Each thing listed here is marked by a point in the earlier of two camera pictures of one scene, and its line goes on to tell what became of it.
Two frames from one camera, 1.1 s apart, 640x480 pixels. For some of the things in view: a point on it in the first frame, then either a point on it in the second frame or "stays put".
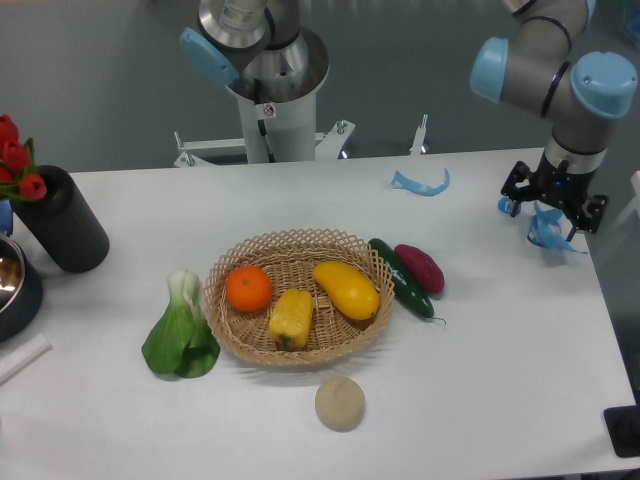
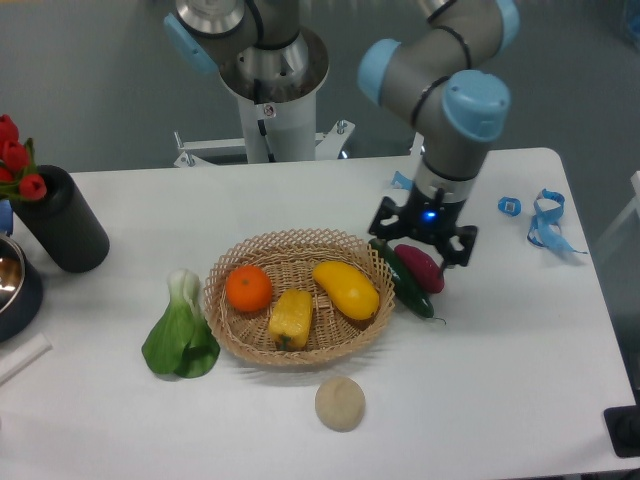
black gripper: (561, 187) → (410, 211)
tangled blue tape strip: (547, 233) stays put
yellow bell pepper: (291, 319) stays put
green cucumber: (405, 284) stays put
